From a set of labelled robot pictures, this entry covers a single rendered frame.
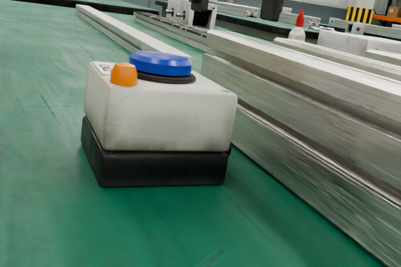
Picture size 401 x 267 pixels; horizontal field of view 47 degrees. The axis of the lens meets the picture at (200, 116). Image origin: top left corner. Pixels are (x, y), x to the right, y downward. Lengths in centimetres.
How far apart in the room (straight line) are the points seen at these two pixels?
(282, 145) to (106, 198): 12
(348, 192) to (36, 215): 16
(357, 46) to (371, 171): 32
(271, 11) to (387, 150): 31
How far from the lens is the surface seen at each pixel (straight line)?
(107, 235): 23
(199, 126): 27
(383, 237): 25
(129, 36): 85
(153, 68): 28
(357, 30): 366
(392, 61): 51
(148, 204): 26
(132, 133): 26
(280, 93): 32
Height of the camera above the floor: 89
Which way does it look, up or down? 14 degrees down
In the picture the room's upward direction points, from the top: 9 degrees clockwise
